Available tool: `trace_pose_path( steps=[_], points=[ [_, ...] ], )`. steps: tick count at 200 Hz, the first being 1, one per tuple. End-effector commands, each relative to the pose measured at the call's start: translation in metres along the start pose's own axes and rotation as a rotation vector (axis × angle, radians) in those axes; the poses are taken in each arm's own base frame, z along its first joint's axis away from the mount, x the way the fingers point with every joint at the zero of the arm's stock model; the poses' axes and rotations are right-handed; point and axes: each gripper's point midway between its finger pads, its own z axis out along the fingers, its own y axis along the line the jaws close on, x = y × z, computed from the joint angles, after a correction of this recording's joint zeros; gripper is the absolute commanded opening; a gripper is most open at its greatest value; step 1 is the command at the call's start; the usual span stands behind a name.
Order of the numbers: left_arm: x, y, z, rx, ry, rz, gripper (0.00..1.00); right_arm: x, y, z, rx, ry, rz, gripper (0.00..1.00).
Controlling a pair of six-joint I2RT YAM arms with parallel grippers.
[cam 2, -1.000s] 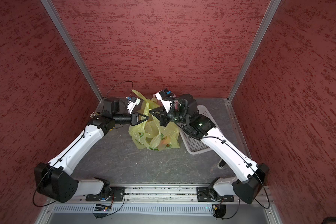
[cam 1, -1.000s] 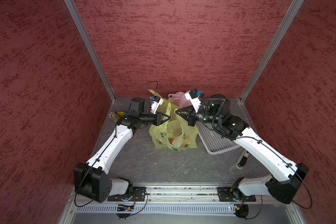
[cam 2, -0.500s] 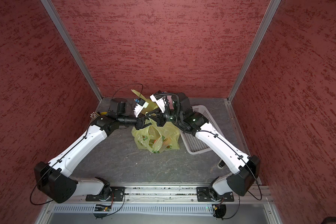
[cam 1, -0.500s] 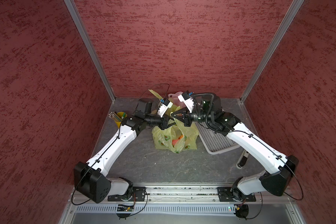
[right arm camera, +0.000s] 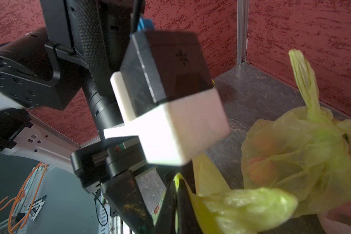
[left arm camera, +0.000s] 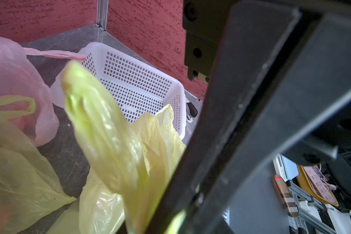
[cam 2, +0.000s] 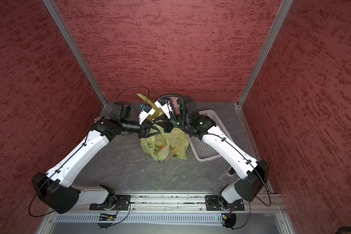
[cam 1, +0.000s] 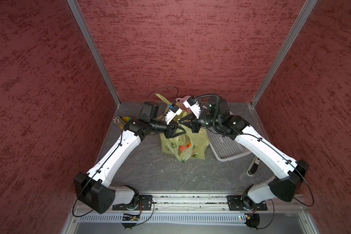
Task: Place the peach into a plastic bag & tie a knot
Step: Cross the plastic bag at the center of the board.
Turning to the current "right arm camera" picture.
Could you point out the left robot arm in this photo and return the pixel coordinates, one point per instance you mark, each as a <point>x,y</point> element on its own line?
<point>82,44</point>

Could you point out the left aluminium corner post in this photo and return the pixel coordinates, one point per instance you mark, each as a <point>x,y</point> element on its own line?
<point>242,30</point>

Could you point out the pink plastic bag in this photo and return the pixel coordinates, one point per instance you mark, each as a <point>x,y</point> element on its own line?
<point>337,220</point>

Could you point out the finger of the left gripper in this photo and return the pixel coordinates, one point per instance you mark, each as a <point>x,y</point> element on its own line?
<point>123,194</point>

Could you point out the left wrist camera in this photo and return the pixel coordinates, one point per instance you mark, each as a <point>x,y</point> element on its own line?
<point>167,99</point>

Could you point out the green plastic bag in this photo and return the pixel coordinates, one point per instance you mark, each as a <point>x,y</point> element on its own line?
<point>222,210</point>
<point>305,152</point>

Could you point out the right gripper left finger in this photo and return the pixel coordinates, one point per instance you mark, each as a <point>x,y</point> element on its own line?
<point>166,220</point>

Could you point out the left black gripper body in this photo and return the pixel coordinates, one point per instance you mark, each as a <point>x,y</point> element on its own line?
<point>99,162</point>

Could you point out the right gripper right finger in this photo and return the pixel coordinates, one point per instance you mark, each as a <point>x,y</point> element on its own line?
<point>187,222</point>

